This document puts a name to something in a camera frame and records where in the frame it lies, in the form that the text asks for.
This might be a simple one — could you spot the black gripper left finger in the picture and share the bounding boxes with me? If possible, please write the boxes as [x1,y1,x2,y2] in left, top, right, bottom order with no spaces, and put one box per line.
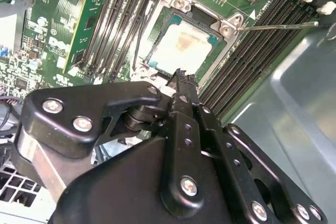
[22,68,206,216]

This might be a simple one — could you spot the silver green CPU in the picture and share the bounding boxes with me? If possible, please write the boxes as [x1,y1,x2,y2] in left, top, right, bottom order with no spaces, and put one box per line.
[146,14,221,78]

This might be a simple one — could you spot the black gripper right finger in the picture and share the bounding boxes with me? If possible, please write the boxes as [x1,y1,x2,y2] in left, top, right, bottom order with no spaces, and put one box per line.
[186,73,329,224]

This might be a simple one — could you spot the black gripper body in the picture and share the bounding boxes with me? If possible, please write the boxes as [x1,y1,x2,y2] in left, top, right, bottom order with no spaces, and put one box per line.
[49,136,253,224]

